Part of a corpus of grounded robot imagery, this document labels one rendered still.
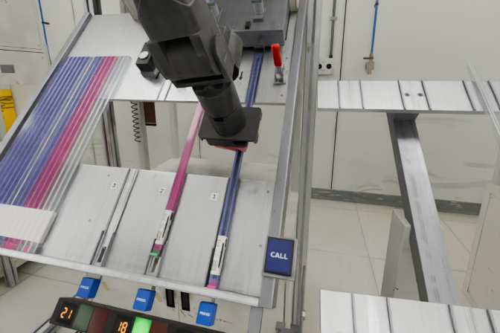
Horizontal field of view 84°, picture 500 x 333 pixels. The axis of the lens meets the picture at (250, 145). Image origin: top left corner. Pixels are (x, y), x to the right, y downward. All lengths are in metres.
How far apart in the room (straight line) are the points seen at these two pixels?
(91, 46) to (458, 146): 2.38
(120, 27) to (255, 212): 0.71
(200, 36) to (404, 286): 0.51
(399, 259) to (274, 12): 0.57
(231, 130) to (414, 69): 2.04
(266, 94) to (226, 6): 0.27
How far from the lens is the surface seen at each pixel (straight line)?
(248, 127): 0.46
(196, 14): 0.32
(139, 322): 0.56
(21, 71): 1.88
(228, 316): 0.99
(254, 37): 0.69
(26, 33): 1.94
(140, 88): 0.76
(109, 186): 0.65
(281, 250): 0.44
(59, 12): 3.38
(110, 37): 0.97
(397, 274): 0.57
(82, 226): 0.65
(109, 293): 1.18
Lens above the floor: 1.05
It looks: 15 degrees down
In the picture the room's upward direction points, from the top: straight up
